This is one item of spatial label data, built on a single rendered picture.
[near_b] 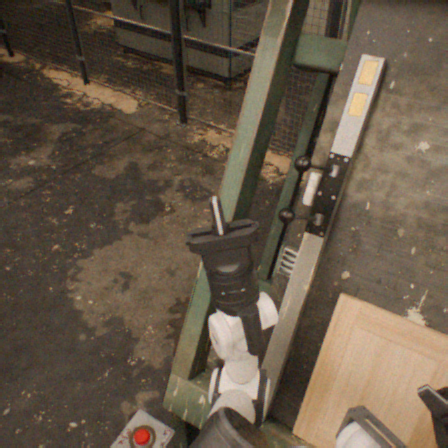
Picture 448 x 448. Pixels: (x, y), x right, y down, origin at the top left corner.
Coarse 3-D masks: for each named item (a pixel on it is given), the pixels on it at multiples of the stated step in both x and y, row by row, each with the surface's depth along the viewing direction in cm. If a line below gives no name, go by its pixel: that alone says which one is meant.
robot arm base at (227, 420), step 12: (228, 408) 77; (216, 420) 73; (228, 420) 72; (240, 420) 76; (228, 432) 70; (240, 432) 71; (252, 432) 75; (228, 444) 70; (240, 444) 70; (252, 444) 71; (264, 444) 75
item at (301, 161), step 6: (300, 156) 97; (306, 156) 97; (294, 162) 98; (300, 162) 96; (306, 162) 96; (300, 168) 97; (306, 168) 97; (312, 168) 100; (318, 168) 101; (324, 168) 102; (330, 168) 103; (336, 168) 103; (330, 174) 104; (336, 174) 103
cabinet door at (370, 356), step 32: (352, 320) 109; (384, 320) 106; (320, 352) 113; (352, 352) 110; (384, 352) 107; (416, 352) 104; (320, 384) 114; (352, 384) 111; (384, 384) 108; (416, 384) 104; (320, 416) 115; (384, 416) 108; (416, 416) 105
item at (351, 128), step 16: (384, 64) 100; (352, 96) 102; (368, 96) 100; (368, 112) 103; (352, 128) 103; (336, 144) 104; (352, 144) 103; (352, 160) 106; (336, 208) 109; (304, 240) 110; (320, 240) 108; (304, 256) 111; (320, 256) 112; (304, 272) 111; (288, 288) 113; (304, 288) 111; (288, 304) 114; (304, 304) 115; (288, 320) 114; (272, 336) 117; (288, 336) 115; (272, 352) 117; (288, 352) 118; (272, 368) 117; (272, 384) 118; (272, 400) 121
